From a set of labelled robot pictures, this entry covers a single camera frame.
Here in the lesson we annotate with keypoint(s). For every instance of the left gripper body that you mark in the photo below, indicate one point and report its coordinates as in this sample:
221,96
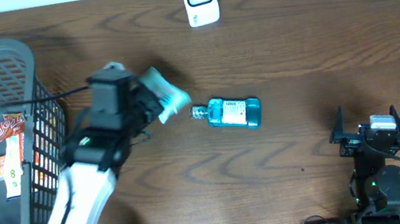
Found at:
144,103

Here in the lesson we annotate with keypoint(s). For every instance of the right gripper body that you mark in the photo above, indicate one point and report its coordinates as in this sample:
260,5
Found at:
350,148

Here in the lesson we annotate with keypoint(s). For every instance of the teal wet wipes pack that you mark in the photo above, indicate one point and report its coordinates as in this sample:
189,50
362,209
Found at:
171,98

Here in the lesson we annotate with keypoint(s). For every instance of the blue mouthwash bottle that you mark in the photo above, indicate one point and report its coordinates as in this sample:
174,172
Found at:
221,112

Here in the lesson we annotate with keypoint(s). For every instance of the red Top chocolate bar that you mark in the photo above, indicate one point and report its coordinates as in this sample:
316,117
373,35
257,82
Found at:
12,125

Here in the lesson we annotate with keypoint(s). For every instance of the yellow snack bag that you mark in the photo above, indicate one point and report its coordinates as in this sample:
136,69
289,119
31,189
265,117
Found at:
12,168

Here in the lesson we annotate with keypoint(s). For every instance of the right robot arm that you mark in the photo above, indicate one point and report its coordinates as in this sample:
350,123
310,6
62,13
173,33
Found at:
374,184

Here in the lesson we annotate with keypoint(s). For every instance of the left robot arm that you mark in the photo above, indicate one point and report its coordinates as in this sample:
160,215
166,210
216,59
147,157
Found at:
92,157

